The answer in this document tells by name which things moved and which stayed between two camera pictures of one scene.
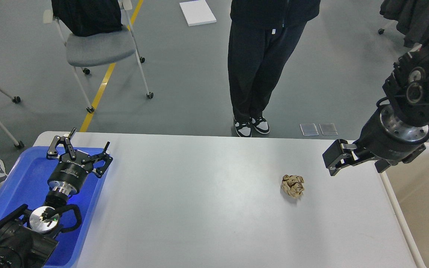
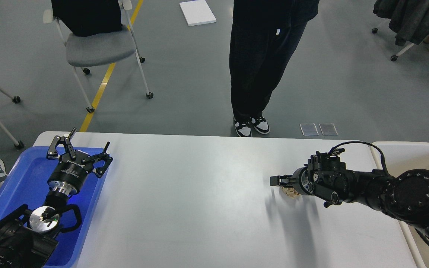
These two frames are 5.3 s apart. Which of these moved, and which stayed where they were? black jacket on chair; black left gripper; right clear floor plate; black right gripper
Moved: black right gripper
Stayed: right clear floor plate; black jacket on chair; black left gripper
